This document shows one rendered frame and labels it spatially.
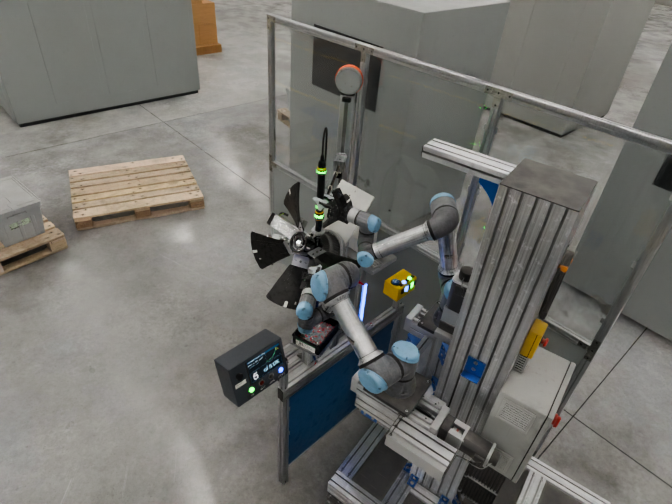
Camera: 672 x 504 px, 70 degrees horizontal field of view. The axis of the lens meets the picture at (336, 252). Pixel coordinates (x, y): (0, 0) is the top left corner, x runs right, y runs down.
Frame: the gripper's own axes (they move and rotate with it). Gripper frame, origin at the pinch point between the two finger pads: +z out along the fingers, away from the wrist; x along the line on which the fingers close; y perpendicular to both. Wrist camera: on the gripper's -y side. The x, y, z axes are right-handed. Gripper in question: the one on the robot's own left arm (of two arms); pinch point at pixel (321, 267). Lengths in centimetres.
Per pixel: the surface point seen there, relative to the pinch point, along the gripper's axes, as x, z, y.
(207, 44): 55, 755, 361
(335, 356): 35.5, -27.1, -9.9
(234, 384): -3, -79, 20
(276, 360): 0, -63, 8
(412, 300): 66, 55, -49
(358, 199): -14, 48, -14
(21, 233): 62, 104, 281
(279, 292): 15.9, -3.1, 23.2
